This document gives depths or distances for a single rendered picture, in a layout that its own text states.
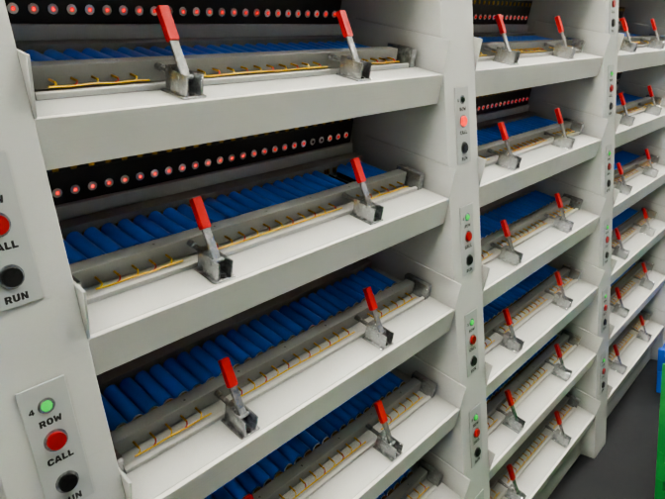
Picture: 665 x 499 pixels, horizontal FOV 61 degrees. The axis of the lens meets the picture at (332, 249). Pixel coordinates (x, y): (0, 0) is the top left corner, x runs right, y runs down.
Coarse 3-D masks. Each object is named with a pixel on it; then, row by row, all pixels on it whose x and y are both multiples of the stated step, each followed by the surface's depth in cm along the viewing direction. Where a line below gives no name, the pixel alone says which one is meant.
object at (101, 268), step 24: (336, 192) 83; (360, 192) 87; (240, 216) 72; (264, 216) 73; (288, 216) 76; (168, 240) 64; (192, 240) 66; (216, 240) 68; (72, 264) 57; (96, 264) 58; (120, 264) 60; (144, 264) 62; (168, 264) 62; (96, 288) 57
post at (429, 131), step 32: (352, 0) 95; (384, 0) 91; (416, 0) 87; (448, 0) 86; (352, 32) 97; (416, 32) 89; (448, 32) 87; (448, 64) 88; (448, 96) 89; (352, 128) 102; (384, 128) 98; (416, 128) 93; (448, 128) 90; (448, 160) 91; (448, 224) 94; (416, 256) 101; (448, 256) 96; (480, 256) 102; (480, 288) 103; (480, 320) 105; (448, 352) 101; (480, 352) 106; (480, 384) 108; (448, 448) 108; (480, 480) 112
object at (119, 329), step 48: (384, 144) 98; (144, 192) 72; (384, 192) 91; (432, 192) 94; (240, 240) 71; (288, 240) 73; (336, 240) 74; (384, 240) 82; (144, 288) 59; (192, 288) 60; (240, 288) 64; (288, 288) 70; (96, 336) 52; (144, 336) 56
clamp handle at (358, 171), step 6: (354, 162) 80; (354, 168) 80; (360, 168) 80; (354, 174) 80; (360, 174) 80; (360, 180) 80; (360, 186) 80; (366, 186) 81; (366, 192) 80; (366, 198) 80; (366, 204) 80; (372, 204) 81
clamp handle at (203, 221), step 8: (192, 200) 61; (200, 200) 62; (192, 208) 62; (200, 208) 62; (200, 216) 62; (200, 224) 62; (208, 224) 62; (208, 232) 62; (208, 240) 62; (208, 248) 62; (216, 248) 62; (208, 256) 63; (216, 256) 62
